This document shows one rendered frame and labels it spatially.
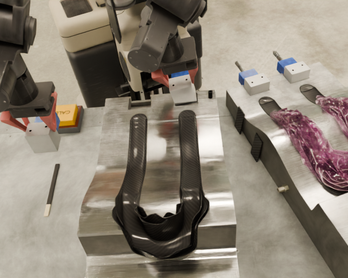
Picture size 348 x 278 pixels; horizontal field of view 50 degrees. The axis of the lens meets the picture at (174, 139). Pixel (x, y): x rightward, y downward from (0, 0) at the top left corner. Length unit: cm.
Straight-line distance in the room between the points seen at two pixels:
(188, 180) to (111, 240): 18
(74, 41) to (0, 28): 81
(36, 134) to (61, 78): 178
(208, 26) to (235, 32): 21
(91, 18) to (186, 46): 68
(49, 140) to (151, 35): 30
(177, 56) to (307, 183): 35
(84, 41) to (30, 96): 74
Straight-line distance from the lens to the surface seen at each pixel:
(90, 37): 142
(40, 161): 95
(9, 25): 62
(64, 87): 245
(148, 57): 64
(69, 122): 96
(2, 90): 61
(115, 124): 83
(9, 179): 95
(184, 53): 75
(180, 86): 81
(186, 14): 64
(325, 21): 286
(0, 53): 64
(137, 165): 76
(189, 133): 80
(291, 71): 95
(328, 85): 97
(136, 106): 90
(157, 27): 64
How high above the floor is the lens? 147
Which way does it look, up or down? 49 degrees down
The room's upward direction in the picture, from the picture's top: 8 degrees counter-clockwise
